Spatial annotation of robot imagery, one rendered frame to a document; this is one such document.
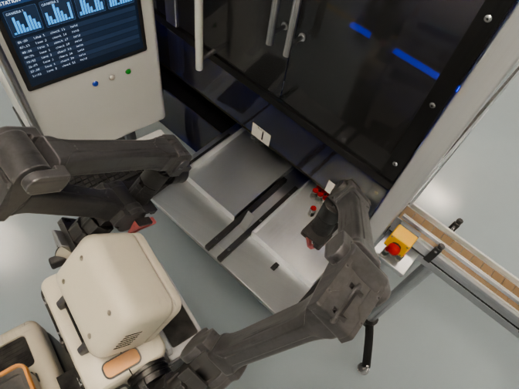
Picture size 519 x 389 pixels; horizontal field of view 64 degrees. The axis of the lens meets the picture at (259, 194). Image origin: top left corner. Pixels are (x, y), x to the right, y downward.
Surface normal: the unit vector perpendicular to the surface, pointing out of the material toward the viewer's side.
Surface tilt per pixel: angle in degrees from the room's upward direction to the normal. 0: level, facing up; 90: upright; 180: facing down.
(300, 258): 0
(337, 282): 23
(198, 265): 0
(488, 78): 90
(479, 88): 90
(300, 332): 73
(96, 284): 48
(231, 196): 0
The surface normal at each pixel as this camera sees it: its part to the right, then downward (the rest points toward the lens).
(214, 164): 0.11, -0.54
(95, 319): -0.53, -0.05
